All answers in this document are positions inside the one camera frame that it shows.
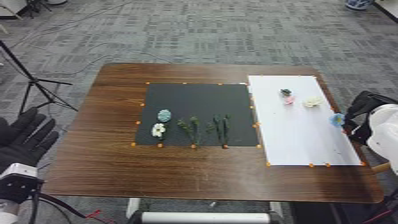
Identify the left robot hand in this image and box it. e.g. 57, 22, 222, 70
0, 107, 62, 175

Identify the black tripod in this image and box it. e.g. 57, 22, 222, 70
0, 39, 80, 116

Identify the white flower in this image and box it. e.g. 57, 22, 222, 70
149, 122, 169, 141

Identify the teal flower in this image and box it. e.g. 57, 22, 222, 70
156, 109, 174, 124

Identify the green sprig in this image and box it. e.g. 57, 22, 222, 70
204, 114, 233, 147
176, 116, 204, 147

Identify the dark mat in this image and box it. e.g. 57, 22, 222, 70
133, 83, 261, 148

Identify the pale grey bar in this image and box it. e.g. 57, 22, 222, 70
140, 211, 272, 224

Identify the white sheet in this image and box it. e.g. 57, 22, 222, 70
245, 74, 366, 167

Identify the cream flower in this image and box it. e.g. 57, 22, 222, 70
302, 96, 325, 109

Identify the blue flower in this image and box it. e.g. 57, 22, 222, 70
329, 112, 346, 128

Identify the blue and white vase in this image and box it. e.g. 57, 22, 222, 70
345, 0, 377, 11

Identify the black cable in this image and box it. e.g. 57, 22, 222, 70
34, 192, 92, 224

